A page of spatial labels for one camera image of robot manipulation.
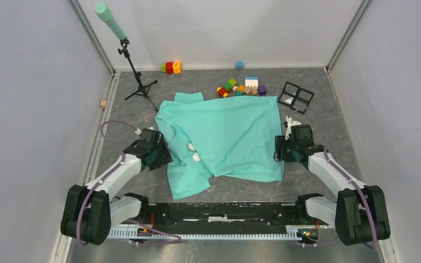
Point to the small wooden cube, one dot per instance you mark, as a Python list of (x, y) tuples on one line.
[(103, 104)]

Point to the colourful toy brick train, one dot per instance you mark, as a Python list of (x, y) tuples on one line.
[(230, 86)]

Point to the white cable duct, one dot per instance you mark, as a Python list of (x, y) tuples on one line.
[(133, 232)]

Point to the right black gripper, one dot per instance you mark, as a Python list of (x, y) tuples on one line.
[(280, 142)]

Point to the teal t-shirt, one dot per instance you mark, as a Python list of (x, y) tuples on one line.
[(233, 136)]

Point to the black tripod stand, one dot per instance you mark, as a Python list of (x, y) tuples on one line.
[(142, 90)]

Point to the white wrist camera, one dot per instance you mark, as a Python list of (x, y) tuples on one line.
[(139, 131), (289, 123)]

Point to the purple cube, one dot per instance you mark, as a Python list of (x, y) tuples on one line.
[(262, 90)]

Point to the red orange green toy rings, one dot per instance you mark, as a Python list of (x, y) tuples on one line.
[(171, 67)]

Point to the blue white block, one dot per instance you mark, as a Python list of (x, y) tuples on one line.
[(251, 82)]

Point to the left black display case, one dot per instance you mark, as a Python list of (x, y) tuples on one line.
[(289, 94)]

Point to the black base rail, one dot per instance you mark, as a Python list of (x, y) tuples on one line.
[(224, 218)]

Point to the blue round toy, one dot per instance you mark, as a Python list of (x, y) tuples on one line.
[(239, 65)]

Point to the small tan wooden blocks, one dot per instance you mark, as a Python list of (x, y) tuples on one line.
[(251, 91)]

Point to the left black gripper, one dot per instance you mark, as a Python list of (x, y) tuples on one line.
[(165, 157)]

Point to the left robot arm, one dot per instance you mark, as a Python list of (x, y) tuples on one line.
[(91, 210)]

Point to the black display case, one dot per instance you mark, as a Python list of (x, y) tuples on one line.
[(301, 100), (289, 94)]

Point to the green microphone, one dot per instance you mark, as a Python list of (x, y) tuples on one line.
[(105, 14)]

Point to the right black display case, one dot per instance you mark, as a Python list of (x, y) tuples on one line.
[(301, 100)]

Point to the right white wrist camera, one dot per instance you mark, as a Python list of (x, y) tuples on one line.
[(289, 123)]

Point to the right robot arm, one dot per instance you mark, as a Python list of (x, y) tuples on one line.
[(359, 214)]

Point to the yellow landscape brooch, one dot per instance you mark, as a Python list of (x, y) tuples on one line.
[(196, 157)]

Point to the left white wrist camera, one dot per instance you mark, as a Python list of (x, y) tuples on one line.
[(139, 131)]

